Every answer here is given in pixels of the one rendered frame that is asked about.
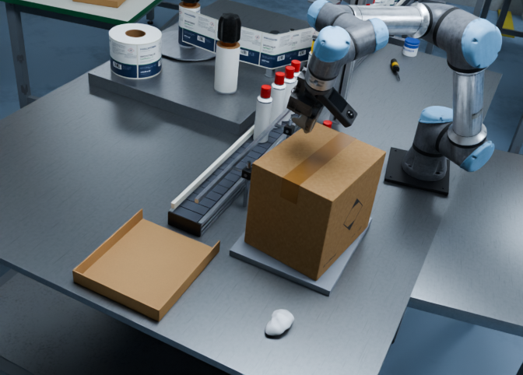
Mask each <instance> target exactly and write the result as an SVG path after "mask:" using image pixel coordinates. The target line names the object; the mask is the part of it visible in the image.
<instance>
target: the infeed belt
mask: <svg viewBox="0 0 523 375"><path fill-rule="evenodd" d="M282 134H283V129H281V128H279V129H272V130H271V131H270V132H269V137H268V141H267V142H266V143H265V144H257V145H256V146H255V147H254V148H253V149H252V150H251V151H250V152H249V153H248V154H247V155H246V156H245V157H244V158H243V159H242V160H241V161H240V162H239V163H238V164H237V165H236V166H237V167H240V168H241V169H244V168H245V167H246V166H247V161H251V166H252V163H253V162H254V161H256V160H257V159H259V158H260V157H261V156H262V155H263V154H264V153H265V152H266V151H267V150H268V148H269V147H270V146H271V145H272V144H273V143H274V142H275V141H276V140H277V139H278V138H279V137H280V136H281V135H282ZM253 135H254V134H253ZM253 135H252V136H251V137H250V138H249V139H248V140H247V141H246V142H245V143H244V144H243V145H241V146H240V147H239V148H238V149H237V150H236V151H235V152H234V153H233V154H232V155H231V156H230V157H229V158H228V159H227V160H226V161H225V162H224V163H223V164H222V165H221V166H219V167H218V168H217V169H216V170H215V171H214V172H213V173H212V174H211V175H210V176H209V177H208V178H207V179H206V180H205V181H204V182H203V183H202V184H201V185H200V186H198V187H197V188H196V189H195V190H194V191H193V193H191V194H190V195H189V196H188V197H187V198H186V199H185V200H184V201H183V202H182V203H181V204H180V205H179V206H178V207H176V209H175V210H173V211H172V214H175V215H176V216H180V217H182V218H184V219H187V220H190V221H192V222H194V223H198V221H199V220H200V219H201V218H202V217H203V216H204V215H205V214H206V213H207V212H208V211H209V210H210V209H211V208H212V207H213V206H214V205H215V204H216V203H217V202H218V201H219V200H220V199H221V198H222V197H223V196H224V195H225V194H226V193H227V192H228V191H229V190H230V189H231V188H232V187H233V185H234V184H235V183H236V182H237V181H238V180H239V179H240V178H241V174H242V173H241V172H238V171H236V170H231V171H230V172H229V173H228V174H227V175H226V176H225V177H224V178H223V179H222V180H221V181H220V182H219V183H218V184H217V185H216V186H215V187H214V188H213V189H212V190H211V191H210V192H209V193H208V194H207V195H206V196H205V197H204V198H203V199H202V200H201V201H200V202H199V203H195V198H196V197H197V196H198V195H199V194H200V193H201V192H202V191H203V190H204V189H205V188H206V187H207V186H208V185H209V184H210V183H211V182H212V181H213V180H214V179H215V178H216V177H217V176H218V175H219V174H220V173H221V172H222V171H223V170H224V169H225V168H226V167H227V166H229V165H230V164H231V163H232V162H233V161H234V160H235V159H236V158H237V157H238V156H239V155H240V154H241V153H242V152H243V151H244V150H245V149H246V148H247V147H248V146H249V145H250V144H251V143H252V142H253Z"/></svg>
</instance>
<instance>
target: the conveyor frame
mask: <svg viewBox="0 0 523 375"><path fill-rule="evenodd" d="M366 56H367V55H366ZM366 56H363V57H362V58H358V59H356V60H355V63H354V67H353V71H354V70H355V69H356V67H357V66H358V65H359V64H360V63H361V62H362V61H363V60H364V59H365V58H366ZM292 124H293V125H295V130H294V133H296V132H297V131H299V130H300V129H301V128H300V127H299V126H298V125H296V124H295V123H292ZM294 133H293V134H294ZM284 140H286V135H285V134H282V135H281V136H280V137H279V138H278V139H277V140H276V141H275V142H274V143H273V144H272V145H271V146H270V147H269V148H268V150H267V151H266V152H265V153H264V154H263V155H262V156H264V155H265V154H266V153H267V152H269V151H270V150H272V149H273V148H275V147H276V146H277V145H278V144H280V143H281V142H283V141H284ZM262 156H261V157H262ZM244 185H245V179H244V178H242V177H241V178H240V179H239V180H238V181H237V182H236V183H235V184H234V185H233V187H232V188H231V189H230V190H229V191H228V192H227V193H226V194H225V195H224V196H223V197H222V198H221V199H220V200H219V201H218V202H217V203H216V204H215V205H214V206H213V207H212V208H211V209H210V210H209V211H208V212H207V213H206V214H205V215H204V216H203V217H202V218H201V219H200V220H199V221H198V223H194V222H192V221H190V220H187V219H184V218H182V217H180V216H176V215H175V214H172V211H173V210H174V209H170V210H169V212H168V225H171V226H174V227H176V228H178V229H180V230H183V231H185V232H188V233H191V234H193V235H195V236H197V237H201V236H202V234H203V233H204V232H205V231H206V230H207V229H208V228H209V227H210V226H211V225H212V224H213V223H214V222H215V221H216V220H217V219H218V218H219V217H220V216H221V214H222V213H223V212H224V211H225V210H226V209H227V208H228V207H229V206H230V204H231V203H232V202H233V201H234V200H235V199H236V198H237V197H238V196H239V194H240V193H241V192H242V191H243V190H244Z"/></svg>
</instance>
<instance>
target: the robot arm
mask: <svg viewBox="0 0 523 375"><path fill-rule="evenodd" d="M307 21H308V23H309V25H310V26H311V27H313V28H314V29H315V30H316V31H317V32H320V33H319V34H318V38H317V39H316V41H315V42H314V47H313V51H312V54H311V58H310V61H309V64H308V66H307V68H305V67H304V68H303V69H302V71H301V73H300V74H299V75H298V76H297V80H298V82H297V85H296V86H294V88H293V89H292V90H293V92H292V90H291V95H290V98H289V101H288V104H287V107H286V108H287V109H289V110H291V111H292V112H294V113H295V114H298V115H301V116H300V117H292V118H291V120H292V122H293V123H295V124H296V125H298V126H299V127H300V128H302V129H303V130H304V133H306V134H307V133H310V132H311V131H312V129H313V128H314V126H315V124H316V122H317V120H318V117H319V116H320V113H321V111H322V109H323V108H324V107H326V108H327V109H328V110H329V111H330V112H331V113H332V114H333V115H334V117H335V118H336V119H337V120H338V121H339V122H340V123H341V124H342V125H343V126H344V127H345V128H348V127H349V126H351V125H352V124H353V122H354V121H355V119H356V117H357V115H358V113H357V112H356V111H355V110H354V109H353V108H352V107H351V106H350V105H349V104H348V102H347V101H346V100H345V99H344V98H343V97H342V96H341V95H340V94H339V92H338V91H337V90H336V89H335V88H334V87H333V86H334V85H335V81H336V79H337V77H338V75H339V71H340V69H341V67H342V66H343V65H345V64H347V63H350V62H351V61H355V60H356V59H358V58H362V57H363V56H366V55H368V54H371V53H372V54H373V53H375V52H376V51H378V50H380V49H382V48H383V47H385V46H386V44H387V43H388V38H389V37H388V36H389V35H407V36H409V37H411V38H419V39H423V40H425V41H428V42H430V43H432V44H433V45H435V46H437V47H439V48H440V49H442V50H444V51H446V52H447V63H448V67H449V68H450V69H451V70H452V71H453V110H452V109H451V108H448V107H439V106H433V107H427V108H425V109H424V110H423V111H422V113H421V115H420V117H419V120H418V121H419V122H418V125H417V129H416V133H415V137H414V139H413V143H412V146H411V148H410V149H409V151H408V152H407V153H406V154H405V156H404V158H403V160H402V169H403V170H404V171H405V172H406V173H407V174H408V175H410V176H411V177H415V178H416V179H419V180H425V181H436V180H441V179H442V178H444V176H445V174H446V171H447V160H446V157H447V158H448V159H449V160H450V161H452V162H453V163H455V164H457V165H458V166H460V168H462V169H464V170H466V171H468V172H474V171H476V170H478V169H480V168H481V167H482V166H483V165H484V164H485V163H486V162H487V161H488V160H489V159H490V157H491V156H492V154H493V151H494V144H493V143H492V142H491V141H489V140H487V138H486V134H487V130H486V127H485V125H484V124H483V90H484V74H485V69H486V68H488V67H489V65H491V64H492V63H493V62H494V61H495V59H496V58H497V55H498V54H497V52H498V51H500V49H501V44H502V36H501V33H500V31H499V29H498V28H497V27H496V26H495V25H493V24H492V23H491V22H489V21H488V20H486V19H481V18H479V17H478V16H474V15H473V14H471V13H469V12H466V11H464V10H462V9H460V8H458V7H456V6H453V5H447V4H441V3H424V2H415V3H412V4H411V5H409V6H390V5H335V4H332V3H331V2H330V1H326V0H317V1H316V2H314V3H313V4H312V5H311V7H310V8H309V9H308V13H307Z"/></svg>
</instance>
